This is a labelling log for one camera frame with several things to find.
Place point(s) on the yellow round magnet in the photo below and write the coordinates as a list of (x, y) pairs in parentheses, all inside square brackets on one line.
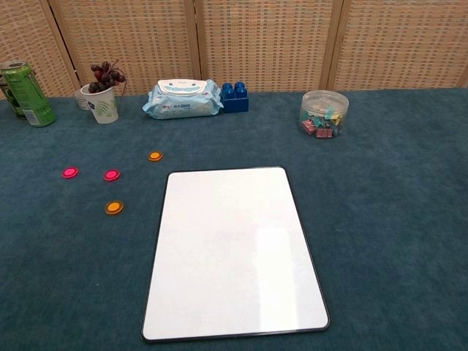
[(114, 207), (155, 156)]

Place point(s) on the red round magnet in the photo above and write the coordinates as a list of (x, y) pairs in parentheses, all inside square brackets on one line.
[(70, 172), (111, 175)]

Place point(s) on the blue building block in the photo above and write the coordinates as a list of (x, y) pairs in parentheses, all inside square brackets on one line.
[(235, 100)]

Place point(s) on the white magnetic whiteboard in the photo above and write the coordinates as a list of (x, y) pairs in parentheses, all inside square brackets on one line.
[(234, 256)]

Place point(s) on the light blue wet wipes pack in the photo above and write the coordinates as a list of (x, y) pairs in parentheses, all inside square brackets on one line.
[(183, 102)]

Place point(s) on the clear jar of binder clips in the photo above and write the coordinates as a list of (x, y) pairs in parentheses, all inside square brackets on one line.
[(323, 109)]

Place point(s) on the woven wooden folding screen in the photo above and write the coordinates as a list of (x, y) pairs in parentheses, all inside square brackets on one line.
[(256, 44)]

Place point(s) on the leaf print paper cup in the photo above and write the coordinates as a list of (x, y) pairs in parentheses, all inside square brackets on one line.
[(104, 109)]

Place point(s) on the blue felt table cover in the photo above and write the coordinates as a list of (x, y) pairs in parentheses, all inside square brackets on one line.
[(384, 219)]

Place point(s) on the dark purple grape bunch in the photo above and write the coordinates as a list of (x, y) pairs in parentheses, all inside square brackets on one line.
[(106, 77)]

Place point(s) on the green drink can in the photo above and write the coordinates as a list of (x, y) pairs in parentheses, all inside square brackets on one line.
[(29, 98)]

